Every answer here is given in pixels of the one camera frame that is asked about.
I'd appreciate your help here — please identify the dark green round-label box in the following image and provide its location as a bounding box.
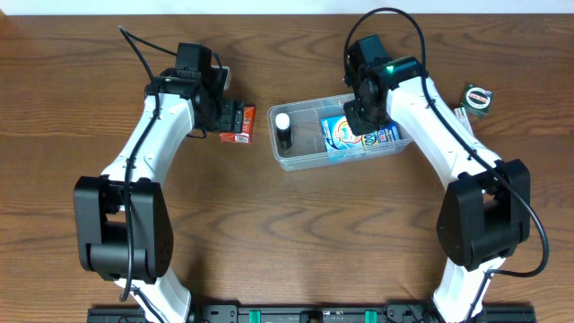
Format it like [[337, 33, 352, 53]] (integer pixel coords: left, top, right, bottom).
[[460, 83, 493, 118]]

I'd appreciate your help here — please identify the red snack packet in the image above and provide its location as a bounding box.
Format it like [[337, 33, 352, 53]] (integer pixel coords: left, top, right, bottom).
[[220, 106, 256, 144]]

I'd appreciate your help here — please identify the black bottle white cap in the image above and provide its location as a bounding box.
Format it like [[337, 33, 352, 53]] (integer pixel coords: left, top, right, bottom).
[[274, 113, 292, 150]]

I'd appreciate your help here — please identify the white green medicine box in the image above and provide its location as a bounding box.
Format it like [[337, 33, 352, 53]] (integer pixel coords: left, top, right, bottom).
[[453, 107, 474, 135]]

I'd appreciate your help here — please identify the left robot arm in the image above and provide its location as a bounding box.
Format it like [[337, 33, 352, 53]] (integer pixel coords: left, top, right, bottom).
[[73, 65, 244, 322]]

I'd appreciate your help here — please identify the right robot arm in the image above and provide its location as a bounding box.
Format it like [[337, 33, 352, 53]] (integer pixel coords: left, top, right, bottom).
[[344, 54, 530, 322]]

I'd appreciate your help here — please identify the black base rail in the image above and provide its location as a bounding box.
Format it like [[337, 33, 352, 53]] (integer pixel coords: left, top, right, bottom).
[[86, 302, 537, 323]]

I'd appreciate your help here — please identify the blue Kool Fever box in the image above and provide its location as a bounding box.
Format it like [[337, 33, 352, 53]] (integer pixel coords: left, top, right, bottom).
[[320, 115, 403, 163]]

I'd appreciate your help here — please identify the clear plastic container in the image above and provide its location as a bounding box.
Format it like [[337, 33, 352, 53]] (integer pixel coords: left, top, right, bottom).
[[267, 93, 413, 171]]

